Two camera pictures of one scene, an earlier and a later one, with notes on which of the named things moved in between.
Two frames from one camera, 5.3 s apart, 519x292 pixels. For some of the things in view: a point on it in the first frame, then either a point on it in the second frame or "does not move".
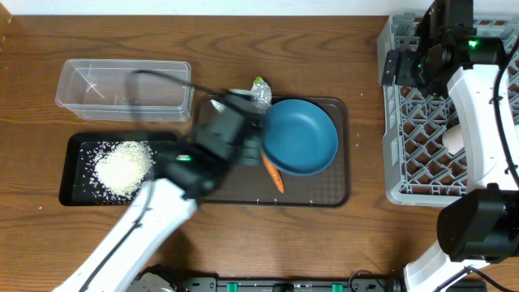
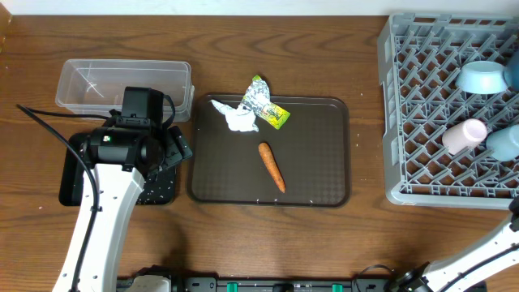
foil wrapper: [261, 96] does not move
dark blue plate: [298, 137] -> [511, 71]
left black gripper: [253, 155] -> [179, 150]
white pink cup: [452, 139] does not move
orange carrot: [275, 173] does not move
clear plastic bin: [107, 90] does not move
